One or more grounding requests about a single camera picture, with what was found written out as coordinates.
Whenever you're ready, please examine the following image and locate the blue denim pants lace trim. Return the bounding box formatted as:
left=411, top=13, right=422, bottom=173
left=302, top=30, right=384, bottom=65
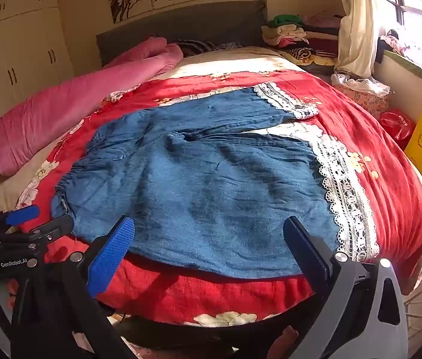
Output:
left=51, top=81, right=381, bottom=281

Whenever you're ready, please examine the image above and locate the pink quilt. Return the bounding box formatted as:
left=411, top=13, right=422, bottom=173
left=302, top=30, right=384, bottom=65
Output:
left=0, top=36, right=184, bottom=177

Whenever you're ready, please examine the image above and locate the red floral bed cover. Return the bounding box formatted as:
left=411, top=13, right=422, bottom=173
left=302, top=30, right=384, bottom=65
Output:
left=15, top=47, right=422, bottom=326

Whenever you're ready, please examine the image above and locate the light patterned cloth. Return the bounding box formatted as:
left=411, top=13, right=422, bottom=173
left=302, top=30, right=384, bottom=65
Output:
left=379, top=29, right=422, bottom=86

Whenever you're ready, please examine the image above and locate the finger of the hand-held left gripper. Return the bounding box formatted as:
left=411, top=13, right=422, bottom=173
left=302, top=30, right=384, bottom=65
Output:
left=4, top=205, right=41, bottom=227
left=29, top=215, right=75, bottom=245

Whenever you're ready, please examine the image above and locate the grey bed headboard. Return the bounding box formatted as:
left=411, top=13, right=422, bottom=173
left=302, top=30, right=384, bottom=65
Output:
left=96, top=0, right=268, bottom=69

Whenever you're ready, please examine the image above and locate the floral storage box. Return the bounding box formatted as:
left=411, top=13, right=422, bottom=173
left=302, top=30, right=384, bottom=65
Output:
left=332, top=82, right=389, bottom=120

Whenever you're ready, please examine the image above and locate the red plastic bag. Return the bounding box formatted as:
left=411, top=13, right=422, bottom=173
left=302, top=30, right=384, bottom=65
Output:
left=379, top=109, right=417, bottom=150

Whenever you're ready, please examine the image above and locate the white crumpled cloth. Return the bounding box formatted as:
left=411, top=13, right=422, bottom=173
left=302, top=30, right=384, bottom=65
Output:
left=331, top=73, right=391, bottom=96

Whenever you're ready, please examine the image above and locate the pile of folded clothes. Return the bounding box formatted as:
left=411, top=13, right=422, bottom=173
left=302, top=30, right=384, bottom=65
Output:
left=261, top=13, right=342, bottom=69

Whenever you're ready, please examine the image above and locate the cream curtain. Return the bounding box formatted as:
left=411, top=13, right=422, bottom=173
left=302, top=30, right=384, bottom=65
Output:
left=336, top=0, right=384, bottom=79

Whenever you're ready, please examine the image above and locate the striped pillow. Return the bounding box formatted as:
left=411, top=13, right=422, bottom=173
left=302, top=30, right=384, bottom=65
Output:
left=175, top=39, right=219, bottom=57

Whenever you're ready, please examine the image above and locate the cream wardrobe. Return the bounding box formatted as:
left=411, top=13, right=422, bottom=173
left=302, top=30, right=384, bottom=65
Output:
left=0, top=0, right=76, bottom=128

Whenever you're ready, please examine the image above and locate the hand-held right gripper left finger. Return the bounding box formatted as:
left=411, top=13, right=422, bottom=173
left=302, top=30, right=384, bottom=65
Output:
left=10, top=215, right=137, bottom=359

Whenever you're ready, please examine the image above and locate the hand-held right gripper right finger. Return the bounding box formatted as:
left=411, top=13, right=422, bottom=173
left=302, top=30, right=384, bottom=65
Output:
left=283, top=215, right=409, bottom=359

